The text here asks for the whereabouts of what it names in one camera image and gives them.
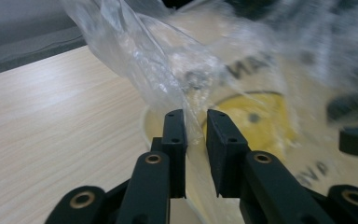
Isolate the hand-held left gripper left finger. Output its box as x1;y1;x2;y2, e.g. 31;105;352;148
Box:
150;108;188;199

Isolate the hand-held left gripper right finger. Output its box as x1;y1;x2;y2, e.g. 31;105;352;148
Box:
205;108;251;199

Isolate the cream plastic bin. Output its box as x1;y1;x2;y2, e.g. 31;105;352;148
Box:
140;8;358;224

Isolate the clear plastic bag yellow smiley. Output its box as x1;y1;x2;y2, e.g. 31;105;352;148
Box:
60;0;358;224

